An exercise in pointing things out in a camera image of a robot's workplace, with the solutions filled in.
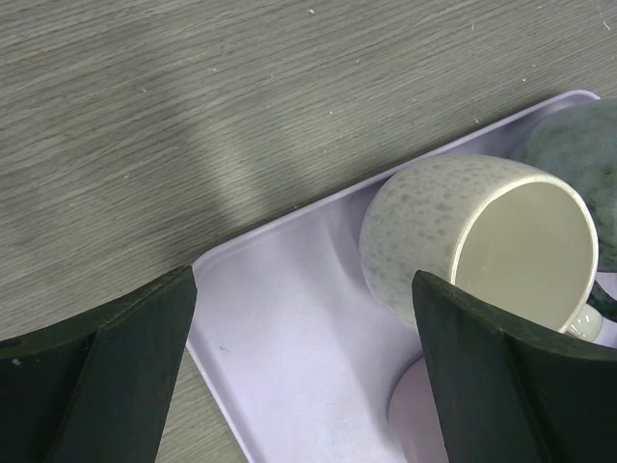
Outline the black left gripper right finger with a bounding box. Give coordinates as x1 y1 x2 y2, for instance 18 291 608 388
412 271 616 462

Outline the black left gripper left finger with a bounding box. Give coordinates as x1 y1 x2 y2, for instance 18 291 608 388
1 266 197 462

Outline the white speckled mug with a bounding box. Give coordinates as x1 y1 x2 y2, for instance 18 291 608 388
360 154 608 342

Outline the grey green mug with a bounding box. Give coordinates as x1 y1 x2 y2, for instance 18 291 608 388
509 99 616 340

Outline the lilac mug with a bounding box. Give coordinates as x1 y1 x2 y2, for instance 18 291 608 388
388 358 448 463

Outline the lilac plastic tray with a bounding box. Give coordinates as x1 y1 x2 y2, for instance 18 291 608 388
187 91 616 462

